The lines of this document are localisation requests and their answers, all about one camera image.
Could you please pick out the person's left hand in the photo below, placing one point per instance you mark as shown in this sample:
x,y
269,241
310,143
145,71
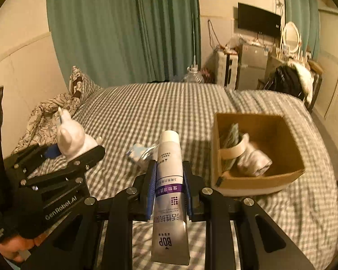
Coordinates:
x,y
28,213

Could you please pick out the grey cabinet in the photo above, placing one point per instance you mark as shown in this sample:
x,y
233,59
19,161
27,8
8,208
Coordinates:
x,y
252,64

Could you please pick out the white wardrobe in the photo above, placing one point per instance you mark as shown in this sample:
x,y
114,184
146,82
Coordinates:
x,y
333,76

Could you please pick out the green patterned packet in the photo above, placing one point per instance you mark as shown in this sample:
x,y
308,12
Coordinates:
x,y
231,135

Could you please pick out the wide green curtain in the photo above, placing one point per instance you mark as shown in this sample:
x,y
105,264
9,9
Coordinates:
x,y
115,28

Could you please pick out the leaf patterned blanket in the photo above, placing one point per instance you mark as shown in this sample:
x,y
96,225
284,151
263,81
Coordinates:
x,y
42,112

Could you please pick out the leaf patterned pillow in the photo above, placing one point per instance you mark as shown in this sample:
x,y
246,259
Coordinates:
x,y
82,84

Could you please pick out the black backpack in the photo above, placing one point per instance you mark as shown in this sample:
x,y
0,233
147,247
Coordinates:
x,y
284,81

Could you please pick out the wooden dresser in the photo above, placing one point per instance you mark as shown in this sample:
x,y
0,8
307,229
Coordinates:
x,y
316,90

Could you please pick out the black wall television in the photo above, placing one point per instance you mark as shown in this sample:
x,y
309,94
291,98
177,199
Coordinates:
x,y
259,19

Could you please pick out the white rolled cloth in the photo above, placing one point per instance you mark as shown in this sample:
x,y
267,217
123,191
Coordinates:
x,y
254,160

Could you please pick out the narrow green curtain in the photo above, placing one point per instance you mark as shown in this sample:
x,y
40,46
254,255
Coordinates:
x,y
298,5

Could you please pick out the white crate shelf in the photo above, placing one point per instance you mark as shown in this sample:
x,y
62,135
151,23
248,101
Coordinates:
x,y
226,67

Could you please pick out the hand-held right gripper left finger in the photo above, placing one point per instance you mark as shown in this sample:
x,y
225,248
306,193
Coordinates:
x,y
150,194

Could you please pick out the white tape roll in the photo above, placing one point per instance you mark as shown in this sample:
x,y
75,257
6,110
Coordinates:
x,y
236,150

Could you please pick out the white garment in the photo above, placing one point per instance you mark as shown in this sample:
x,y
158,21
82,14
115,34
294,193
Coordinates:
x,y
305,76

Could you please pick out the white purple toothpaste tube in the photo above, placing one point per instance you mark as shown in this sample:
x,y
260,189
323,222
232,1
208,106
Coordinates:
x,y
169,174

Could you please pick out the white plush rabbit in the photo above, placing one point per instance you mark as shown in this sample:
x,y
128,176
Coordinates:
x,y
73,142

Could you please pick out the blue white plastic packet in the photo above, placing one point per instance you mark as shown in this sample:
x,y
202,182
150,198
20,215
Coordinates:
x,y
139,153

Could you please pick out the brown cardboard box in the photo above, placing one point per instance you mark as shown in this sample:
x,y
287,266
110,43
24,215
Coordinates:
x,y
256,187

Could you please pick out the white oval mirror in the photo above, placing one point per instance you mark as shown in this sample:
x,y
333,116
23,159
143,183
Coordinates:
x,y
290,35

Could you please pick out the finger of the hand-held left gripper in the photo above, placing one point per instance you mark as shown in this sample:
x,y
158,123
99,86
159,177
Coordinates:
x,y
87,156
52,151

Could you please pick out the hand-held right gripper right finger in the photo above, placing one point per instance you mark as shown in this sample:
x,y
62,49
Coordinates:
x,y
186,194

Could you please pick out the clear water jug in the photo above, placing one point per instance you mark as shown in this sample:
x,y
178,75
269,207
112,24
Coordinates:
x,y
193,76

